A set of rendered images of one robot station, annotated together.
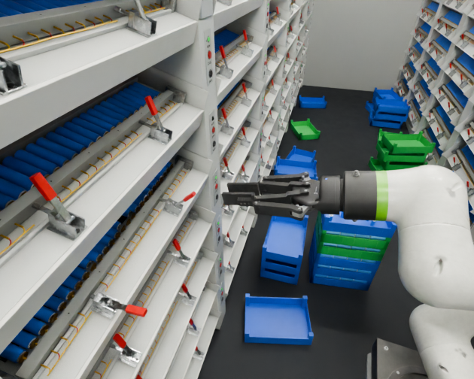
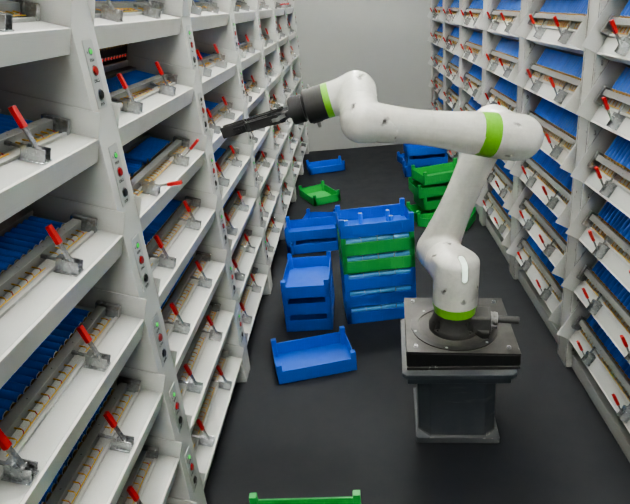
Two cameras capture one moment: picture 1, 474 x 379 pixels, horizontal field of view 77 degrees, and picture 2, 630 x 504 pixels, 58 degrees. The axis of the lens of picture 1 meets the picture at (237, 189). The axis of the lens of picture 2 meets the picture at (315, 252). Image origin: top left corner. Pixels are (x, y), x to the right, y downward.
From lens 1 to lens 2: 1.09 m
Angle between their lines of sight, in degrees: 17
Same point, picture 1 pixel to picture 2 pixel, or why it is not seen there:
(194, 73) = (182, 57)
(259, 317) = (292, 362)
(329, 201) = (295, 107)
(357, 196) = (309, 97)
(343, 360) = (395, 372)
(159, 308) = (182, 247)
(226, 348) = (258, 393)
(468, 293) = (371, 117)
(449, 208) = (358, 84)
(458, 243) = (363, 96)
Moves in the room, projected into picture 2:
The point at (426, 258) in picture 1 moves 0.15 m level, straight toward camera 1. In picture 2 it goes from (347, 107) to (316, 120)
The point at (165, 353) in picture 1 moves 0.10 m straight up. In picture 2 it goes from (191, 312) to (184, 281)
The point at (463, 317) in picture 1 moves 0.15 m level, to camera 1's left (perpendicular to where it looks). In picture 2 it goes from (443, 218) to (396, 226)
